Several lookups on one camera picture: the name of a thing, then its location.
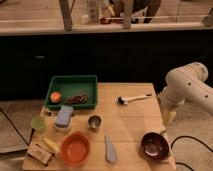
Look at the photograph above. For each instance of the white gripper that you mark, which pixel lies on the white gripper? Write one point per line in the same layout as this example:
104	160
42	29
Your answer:
169	99

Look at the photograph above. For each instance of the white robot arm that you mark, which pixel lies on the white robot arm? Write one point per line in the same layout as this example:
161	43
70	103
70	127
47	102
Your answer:
186	82

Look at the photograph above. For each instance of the small metal cup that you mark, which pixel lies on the small metal cup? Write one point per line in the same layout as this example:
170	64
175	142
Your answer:
94	123

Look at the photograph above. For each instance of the green plastic cup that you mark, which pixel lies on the green plastic cup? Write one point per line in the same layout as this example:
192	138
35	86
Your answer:
38	123

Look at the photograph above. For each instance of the dark brown bowl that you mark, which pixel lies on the dark brown bowl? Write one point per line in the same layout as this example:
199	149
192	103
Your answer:
155	146

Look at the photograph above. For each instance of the grey blue spatula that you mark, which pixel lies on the grey blue spatula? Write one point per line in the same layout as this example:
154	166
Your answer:
110	152

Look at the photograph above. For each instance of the dark grape bunch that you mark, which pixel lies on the dark grape bunch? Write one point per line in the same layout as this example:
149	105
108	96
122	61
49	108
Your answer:
76	99

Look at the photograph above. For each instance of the orange plastic bowl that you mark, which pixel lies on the orange plastic bowl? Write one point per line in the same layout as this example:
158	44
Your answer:
75	149

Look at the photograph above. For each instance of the blue sponge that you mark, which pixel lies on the blue sponge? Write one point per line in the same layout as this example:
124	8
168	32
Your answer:
63	117

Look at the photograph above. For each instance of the green plastic tray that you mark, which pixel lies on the green plastic tray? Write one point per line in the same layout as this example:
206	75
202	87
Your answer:
71	86

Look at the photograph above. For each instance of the person in background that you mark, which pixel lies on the person in background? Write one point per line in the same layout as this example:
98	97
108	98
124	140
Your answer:
116	7

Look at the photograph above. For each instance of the orange peach fruit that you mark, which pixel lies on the orange peach fruit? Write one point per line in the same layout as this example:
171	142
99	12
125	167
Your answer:
55	97

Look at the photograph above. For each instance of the red object on shelf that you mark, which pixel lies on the red object on shelf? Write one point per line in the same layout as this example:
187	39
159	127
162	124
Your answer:
105	21

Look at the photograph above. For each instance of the yellow banana toy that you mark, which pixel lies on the yellow banana toy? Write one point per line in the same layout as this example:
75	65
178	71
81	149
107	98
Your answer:
52	145

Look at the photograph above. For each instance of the wooden block holder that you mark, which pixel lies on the wooden block holder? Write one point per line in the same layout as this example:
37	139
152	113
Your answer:
40	154

